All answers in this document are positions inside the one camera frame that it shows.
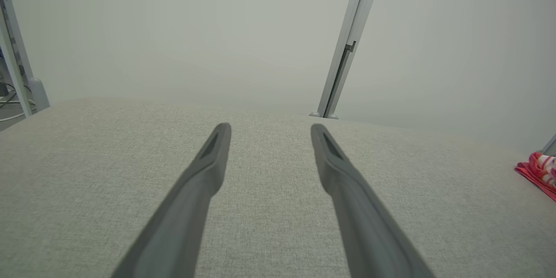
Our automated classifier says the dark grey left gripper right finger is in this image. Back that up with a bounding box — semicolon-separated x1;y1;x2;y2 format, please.
310;124;436;278

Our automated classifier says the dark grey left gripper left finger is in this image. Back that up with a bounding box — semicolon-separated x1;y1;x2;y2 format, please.
111;123;232;278

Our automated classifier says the red and white basketball jersey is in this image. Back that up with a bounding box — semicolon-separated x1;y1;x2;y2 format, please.
515;152;556;202

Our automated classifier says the thin white cable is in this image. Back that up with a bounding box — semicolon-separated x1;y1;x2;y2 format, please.
0;99;36;123

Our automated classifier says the grey metal frame post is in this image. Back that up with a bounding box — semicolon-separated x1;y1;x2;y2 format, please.
541;134;556;157
309;0;385;119

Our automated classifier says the thin dark cable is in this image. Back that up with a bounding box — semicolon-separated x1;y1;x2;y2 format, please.
0;83;20;108

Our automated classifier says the grey metal post with foot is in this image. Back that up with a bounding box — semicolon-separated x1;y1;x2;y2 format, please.
0;0;50;118

